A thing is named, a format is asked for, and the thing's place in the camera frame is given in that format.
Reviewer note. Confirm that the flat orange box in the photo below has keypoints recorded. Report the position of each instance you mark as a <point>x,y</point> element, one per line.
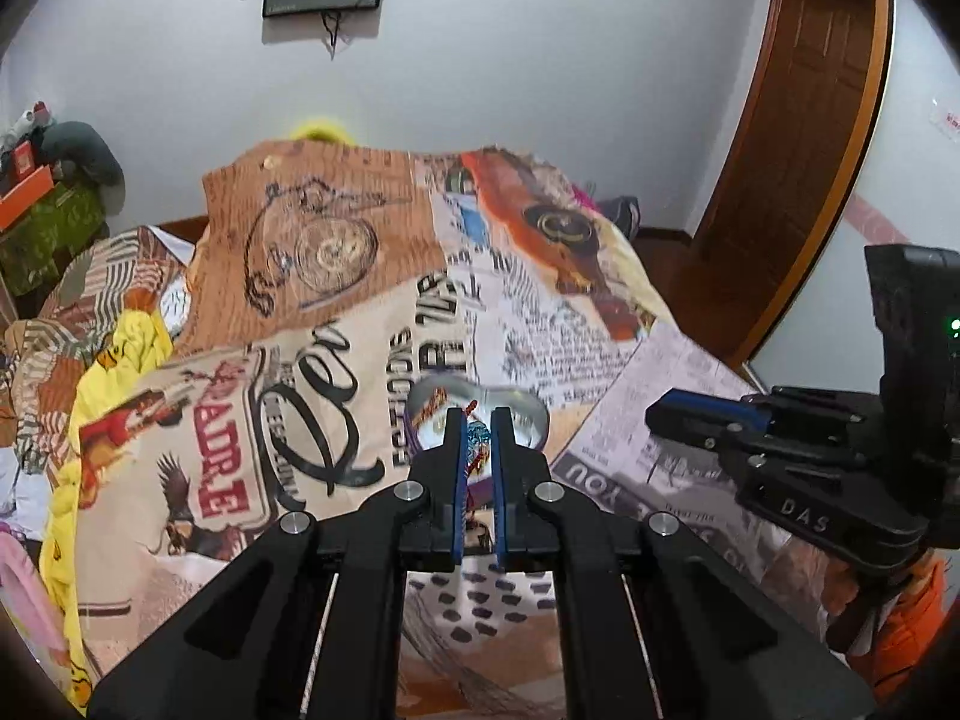
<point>22,199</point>

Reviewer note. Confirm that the light pink cloth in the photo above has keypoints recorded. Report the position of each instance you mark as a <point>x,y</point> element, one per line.
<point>30,600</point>

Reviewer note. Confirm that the small red box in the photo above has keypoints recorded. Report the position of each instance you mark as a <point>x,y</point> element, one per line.
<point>21,157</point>

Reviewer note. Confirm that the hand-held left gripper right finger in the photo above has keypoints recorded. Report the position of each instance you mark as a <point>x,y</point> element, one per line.
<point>501,487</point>

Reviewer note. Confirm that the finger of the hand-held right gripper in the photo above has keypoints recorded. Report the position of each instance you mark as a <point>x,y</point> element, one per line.
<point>682,424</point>
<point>720,406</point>

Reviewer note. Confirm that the dark backpack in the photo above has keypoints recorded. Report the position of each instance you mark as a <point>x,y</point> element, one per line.
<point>622,214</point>

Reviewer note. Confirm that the striped brown bedding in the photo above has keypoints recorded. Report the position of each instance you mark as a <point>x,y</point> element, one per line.
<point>67,292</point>

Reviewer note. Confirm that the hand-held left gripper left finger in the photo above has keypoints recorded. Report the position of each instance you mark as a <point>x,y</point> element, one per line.
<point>455,487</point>

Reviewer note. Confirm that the grey cushion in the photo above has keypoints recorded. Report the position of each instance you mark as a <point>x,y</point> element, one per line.
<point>86,154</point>

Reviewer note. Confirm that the green patterned cloth cover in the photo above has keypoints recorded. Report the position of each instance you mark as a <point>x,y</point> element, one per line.
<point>52,240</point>

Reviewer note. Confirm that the white plastic bags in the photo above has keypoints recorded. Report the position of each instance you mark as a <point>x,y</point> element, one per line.
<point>26,120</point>

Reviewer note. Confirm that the yellow cloth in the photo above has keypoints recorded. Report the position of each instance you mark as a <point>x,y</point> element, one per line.
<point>90,390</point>

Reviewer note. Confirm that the printed newspaper-pattern blanket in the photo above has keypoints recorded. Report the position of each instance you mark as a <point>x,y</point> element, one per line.
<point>360,300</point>

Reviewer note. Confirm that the brown wooden door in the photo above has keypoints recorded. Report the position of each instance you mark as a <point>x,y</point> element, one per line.
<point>810,90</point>

